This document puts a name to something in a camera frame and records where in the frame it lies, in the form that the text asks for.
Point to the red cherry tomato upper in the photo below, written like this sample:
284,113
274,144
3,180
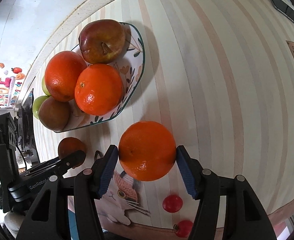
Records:
172,203

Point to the floral ceramic fruit bowl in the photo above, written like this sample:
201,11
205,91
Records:
130,64

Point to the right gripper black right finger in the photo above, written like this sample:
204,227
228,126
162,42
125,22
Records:
245,216

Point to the red cherry tomato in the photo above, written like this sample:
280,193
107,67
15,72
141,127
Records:
183,228
172,203

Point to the striped cat print table mat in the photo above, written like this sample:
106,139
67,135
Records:
218,74

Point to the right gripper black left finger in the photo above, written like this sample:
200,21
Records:
47,217

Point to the red green apple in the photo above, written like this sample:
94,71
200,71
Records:
54,114

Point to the dark red apple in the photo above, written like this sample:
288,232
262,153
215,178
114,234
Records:
102,41

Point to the bright orange mandarin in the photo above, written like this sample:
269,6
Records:
99,89

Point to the colourful wall sticker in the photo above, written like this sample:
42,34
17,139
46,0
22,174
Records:
11,81

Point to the large orange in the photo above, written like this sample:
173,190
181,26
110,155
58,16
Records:
62,73

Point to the black smartphone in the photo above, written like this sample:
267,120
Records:
283,8

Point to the dark shaded orange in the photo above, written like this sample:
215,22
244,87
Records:
70,145

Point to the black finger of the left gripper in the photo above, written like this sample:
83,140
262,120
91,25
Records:
57,166

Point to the red cherry tomato lower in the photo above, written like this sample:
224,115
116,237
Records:
183,228

